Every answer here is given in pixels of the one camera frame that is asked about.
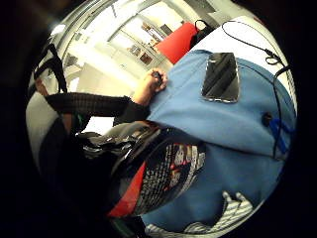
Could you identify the black bag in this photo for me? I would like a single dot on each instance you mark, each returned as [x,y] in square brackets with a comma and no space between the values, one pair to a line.
[202,31]

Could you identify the red black printed packet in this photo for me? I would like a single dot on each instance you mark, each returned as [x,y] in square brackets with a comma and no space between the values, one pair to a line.
[165,175]

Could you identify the red chair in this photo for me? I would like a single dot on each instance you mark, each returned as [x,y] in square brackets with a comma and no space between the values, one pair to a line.
[178,41]

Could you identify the the person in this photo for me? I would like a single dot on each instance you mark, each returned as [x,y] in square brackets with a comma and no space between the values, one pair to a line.
[35,125]

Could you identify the blue backpack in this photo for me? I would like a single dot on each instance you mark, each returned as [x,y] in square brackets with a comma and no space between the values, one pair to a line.
[211,132]

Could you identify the glass display cabinet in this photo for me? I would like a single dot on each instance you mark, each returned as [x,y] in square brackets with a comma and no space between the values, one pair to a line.
[142,43]

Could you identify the black smartphone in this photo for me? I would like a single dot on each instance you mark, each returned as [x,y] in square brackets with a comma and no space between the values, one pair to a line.
[221,77]

